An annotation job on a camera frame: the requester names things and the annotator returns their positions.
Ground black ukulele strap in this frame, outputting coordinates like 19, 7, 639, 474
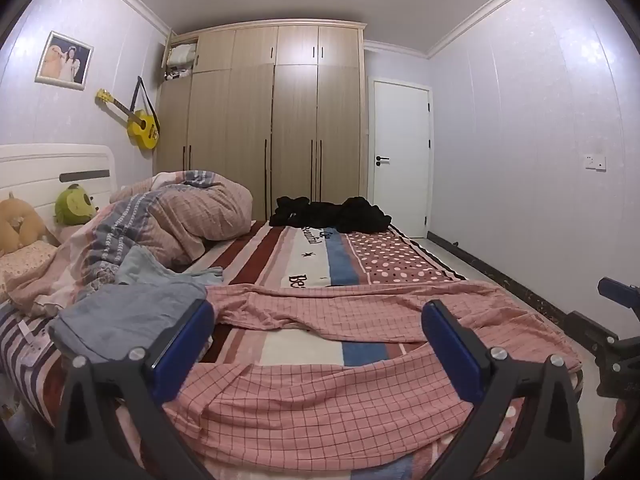
130, 76, 160, 131

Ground folded bedding in wardrobe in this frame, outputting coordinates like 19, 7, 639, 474
164, 44, 198, 81

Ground white bed headboard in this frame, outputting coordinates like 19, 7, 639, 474
0, 144, 117, 221

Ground tan plush toy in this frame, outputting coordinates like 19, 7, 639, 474
0, 192, 52, 257

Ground yellow ukulele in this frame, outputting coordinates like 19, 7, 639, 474
96, 88, 161, 150

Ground wooden wardrobe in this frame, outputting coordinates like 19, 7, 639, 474
155, 21, 369, 227

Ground grey-blue folded clothes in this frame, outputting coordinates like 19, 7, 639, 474
47, 246, 224, 363

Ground floral pillow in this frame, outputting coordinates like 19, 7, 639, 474
0, 240, 62, 288

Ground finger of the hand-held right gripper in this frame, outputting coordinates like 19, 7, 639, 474
565, 311, 622, 357
598, 276, 640, 312

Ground pink checked pants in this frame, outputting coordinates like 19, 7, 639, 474
165, 280, 584, 467

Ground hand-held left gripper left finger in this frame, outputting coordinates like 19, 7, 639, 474
52, 299, 216, 480

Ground pink checked quilt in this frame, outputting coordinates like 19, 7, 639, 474
10, 170, 254, 311

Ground black clothes pile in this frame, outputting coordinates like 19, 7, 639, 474
269, 195, 393, 234

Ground dark baseboard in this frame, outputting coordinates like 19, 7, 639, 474
427, 230, 601, 333

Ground white door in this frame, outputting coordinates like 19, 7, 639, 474
367, 76, 434, 240

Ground bed with striped sheet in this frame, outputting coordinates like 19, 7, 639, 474
0, 219, 586, 480

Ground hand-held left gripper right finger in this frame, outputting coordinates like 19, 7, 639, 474
421, 300, 586, 480

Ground green plush toy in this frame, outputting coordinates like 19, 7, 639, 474
54, 184, 100, 226

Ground framed wall photo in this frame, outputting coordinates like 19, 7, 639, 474
34, 31, 95, 91

